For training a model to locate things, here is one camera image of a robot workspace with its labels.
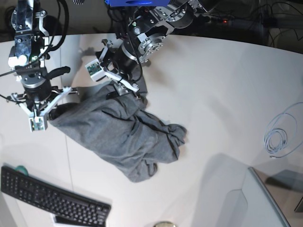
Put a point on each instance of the grey t-shirt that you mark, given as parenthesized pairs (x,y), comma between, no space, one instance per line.
(121,132)

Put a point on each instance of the blue base plate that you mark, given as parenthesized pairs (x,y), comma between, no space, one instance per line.
(130,3)

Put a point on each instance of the green tape roll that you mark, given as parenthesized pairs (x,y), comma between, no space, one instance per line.
(22,170)

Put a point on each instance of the round brass object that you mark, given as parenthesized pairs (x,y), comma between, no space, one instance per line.
(164,224)

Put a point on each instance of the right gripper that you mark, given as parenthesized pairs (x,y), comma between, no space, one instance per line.
(39,92)

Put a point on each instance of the black computer keyboard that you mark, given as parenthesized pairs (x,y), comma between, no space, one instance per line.
(80,210)

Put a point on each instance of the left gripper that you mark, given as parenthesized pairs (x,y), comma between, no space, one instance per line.
(125,62)

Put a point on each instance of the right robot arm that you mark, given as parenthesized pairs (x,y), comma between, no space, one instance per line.
(32,45)

